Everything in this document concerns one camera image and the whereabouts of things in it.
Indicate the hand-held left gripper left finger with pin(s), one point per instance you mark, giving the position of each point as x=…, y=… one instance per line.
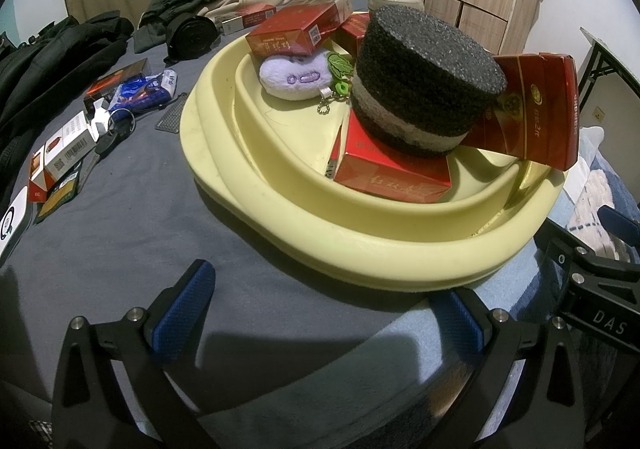
x=182, y=314

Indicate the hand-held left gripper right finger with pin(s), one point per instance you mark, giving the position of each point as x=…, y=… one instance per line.
x=460, y=324

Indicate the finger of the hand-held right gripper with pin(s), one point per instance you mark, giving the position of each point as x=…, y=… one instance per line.
x=612, y=224

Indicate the large red gift box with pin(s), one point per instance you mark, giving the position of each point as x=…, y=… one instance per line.
x=535, y=114

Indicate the yellow plastic basin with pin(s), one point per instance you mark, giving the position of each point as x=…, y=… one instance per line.
x=280, y=209

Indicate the red rectangular box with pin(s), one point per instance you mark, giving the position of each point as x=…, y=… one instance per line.
x=390, y=174
x=352, y=36
x=300, y=26

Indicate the slim red box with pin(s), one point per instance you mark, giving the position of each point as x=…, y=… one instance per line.
x=334, y=159

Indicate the tall black foam cylinder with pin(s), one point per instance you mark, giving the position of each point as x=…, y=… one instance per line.
x=425, y=64

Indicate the purple plush toy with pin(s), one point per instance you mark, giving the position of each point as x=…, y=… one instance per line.
x=295, y=76

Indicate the dark yellow packet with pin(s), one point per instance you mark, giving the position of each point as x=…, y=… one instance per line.
x=57, y=196

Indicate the black folding table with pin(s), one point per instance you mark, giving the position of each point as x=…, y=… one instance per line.
x=600, y=46

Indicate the white flat device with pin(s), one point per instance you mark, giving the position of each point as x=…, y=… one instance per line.
x=12, y=229

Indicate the dark perforated card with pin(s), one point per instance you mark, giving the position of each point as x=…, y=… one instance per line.
x=170, y=118

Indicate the red white small box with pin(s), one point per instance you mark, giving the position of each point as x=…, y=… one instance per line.
x=37, y=179

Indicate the white barcoded box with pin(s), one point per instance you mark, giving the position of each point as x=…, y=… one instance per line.
x=70, y=149

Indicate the blue white tissue packet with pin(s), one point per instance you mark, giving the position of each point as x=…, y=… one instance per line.
x=140, y=91

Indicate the red black box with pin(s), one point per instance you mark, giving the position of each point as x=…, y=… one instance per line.
x=112, y=84

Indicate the black jacket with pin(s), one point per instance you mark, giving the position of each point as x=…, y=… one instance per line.
x=55, y=59

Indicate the red box silver end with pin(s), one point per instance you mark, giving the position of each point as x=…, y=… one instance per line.
x=257, y=16

